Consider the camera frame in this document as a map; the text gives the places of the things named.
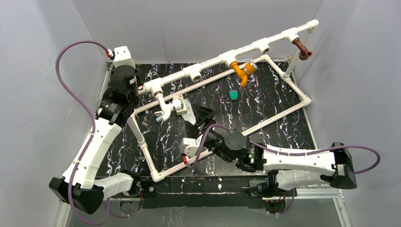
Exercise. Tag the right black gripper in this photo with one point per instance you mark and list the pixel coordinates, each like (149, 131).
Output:
(202, 115)

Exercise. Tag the white PVC pipe frame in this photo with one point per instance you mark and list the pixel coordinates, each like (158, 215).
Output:
(270, 108)

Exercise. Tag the white faucet chrome knob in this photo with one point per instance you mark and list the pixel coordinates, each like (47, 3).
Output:
(166, 109)

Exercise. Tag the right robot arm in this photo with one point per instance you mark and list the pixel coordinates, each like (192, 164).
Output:
(286, 168)

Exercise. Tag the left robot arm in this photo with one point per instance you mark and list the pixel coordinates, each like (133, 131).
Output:
(78, 183)

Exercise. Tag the clear plastic package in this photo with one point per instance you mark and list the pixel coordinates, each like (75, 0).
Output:
(189, 115)

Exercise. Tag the green tape roll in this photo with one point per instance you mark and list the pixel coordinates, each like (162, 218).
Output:
(233, 94)

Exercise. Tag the orange faucet chrome knob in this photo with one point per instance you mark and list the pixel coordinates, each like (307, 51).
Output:
(243, 74)

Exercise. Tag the brown faucet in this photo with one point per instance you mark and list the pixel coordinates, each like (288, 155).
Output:
(304, 53)

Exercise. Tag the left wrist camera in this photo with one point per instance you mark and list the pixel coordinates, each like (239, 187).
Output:
(123, 57)

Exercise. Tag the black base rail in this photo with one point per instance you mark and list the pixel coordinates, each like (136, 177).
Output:
(213, 191)

